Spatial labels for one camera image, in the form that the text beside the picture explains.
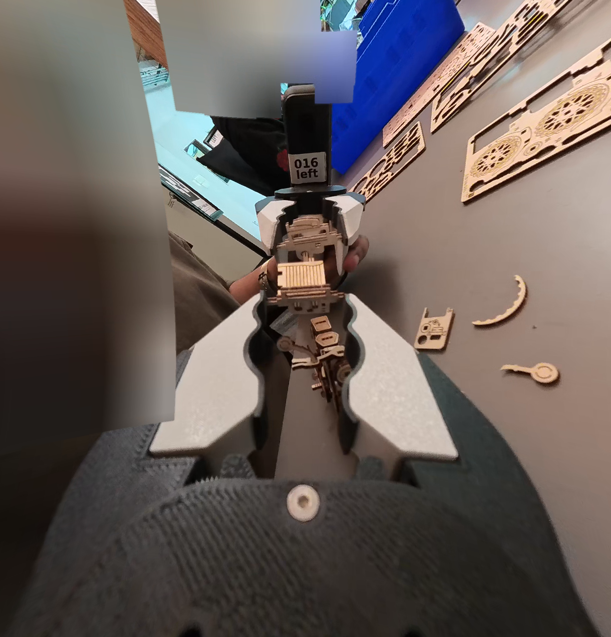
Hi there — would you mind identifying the key-shaped wooden piece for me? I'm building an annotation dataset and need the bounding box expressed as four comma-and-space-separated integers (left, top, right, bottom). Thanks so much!
501, 362, 560, 385

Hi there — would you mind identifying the black cloth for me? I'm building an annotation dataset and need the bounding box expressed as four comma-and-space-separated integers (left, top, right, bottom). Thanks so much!
196, 116, 287, 201

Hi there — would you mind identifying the small wooden panel piece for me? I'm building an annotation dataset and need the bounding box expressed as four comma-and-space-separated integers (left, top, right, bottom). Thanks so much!
414, 308, 455, 352

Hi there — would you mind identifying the small wooden sheet with holes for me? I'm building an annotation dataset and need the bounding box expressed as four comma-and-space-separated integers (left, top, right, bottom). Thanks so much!
347, 122, 426, 201

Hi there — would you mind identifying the wooden sheet with curved cutouts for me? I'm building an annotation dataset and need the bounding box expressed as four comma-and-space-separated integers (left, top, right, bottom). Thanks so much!
430, 0, 571, 135

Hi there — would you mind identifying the wooden sheet with gear cutouts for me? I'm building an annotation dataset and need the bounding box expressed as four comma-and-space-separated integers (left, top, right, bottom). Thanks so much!
460, 30, 611, 205

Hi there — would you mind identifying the person's left hand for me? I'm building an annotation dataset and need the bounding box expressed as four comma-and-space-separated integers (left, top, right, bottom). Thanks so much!
258, 235, 370, 295

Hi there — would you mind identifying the long perforated wooden sheet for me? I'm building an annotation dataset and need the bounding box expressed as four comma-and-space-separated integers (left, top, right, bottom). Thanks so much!
382, 22, 495, 148

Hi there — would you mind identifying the grey desk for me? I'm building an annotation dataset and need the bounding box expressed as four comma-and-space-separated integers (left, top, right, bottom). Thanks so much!
273, 0, 611, 637

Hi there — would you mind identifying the person's olive garment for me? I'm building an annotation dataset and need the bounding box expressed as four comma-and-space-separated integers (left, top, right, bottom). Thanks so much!
168, 231, 242, 360

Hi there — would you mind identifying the wooden truck model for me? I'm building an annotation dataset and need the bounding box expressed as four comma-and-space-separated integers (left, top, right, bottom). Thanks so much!
268, 216, 357, 414

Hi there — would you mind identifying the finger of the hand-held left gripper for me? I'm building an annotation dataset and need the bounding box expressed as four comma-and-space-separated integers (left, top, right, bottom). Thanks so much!
330, 193, 367, 247
255, 197, 297, 252

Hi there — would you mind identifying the curved toothed wooden piece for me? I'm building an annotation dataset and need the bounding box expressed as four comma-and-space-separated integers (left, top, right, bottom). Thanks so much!
472, 275, 528, 326

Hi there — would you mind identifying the person's left forearm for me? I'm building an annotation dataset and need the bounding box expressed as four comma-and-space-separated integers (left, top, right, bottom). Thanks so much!
229, 273, 260, 305

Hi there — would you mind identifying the blue plastic bin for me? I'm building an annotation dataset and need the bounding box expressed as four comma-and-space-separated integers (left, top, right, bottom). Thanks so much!
330, 0, 465, 175

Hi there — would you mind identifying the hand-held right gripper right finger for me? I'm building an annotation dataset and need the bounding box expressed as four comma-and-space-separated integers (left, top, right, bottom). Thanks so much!
338, 294, 459, 478

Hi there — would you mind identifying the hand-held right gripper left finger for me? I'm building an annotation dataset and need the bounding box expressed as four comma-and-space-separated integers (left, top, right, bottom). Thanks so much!
149, 295, 266, 476

